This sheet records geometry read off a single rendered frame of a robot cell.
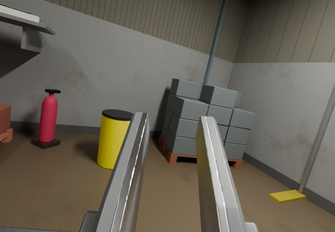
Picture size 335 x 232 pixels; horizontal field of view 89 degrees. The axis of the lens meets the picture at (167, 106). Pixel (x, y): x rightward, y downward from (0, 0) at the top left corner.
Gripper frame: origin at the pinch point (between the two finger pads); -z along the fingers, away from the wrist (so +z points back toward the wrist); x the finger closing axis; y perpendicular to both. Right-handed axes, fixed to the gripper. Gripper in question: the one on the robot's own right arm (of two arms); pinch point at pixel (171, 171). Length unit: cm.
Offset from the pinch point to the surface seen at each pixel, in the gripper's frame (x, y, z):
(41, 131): 141, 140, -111
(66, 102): 142, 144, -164
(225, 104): -68, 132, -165
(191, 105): -24, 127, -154
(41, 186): 98, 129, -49
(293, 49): -165, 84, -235
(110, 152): 58, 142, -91
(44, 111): 136, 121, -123
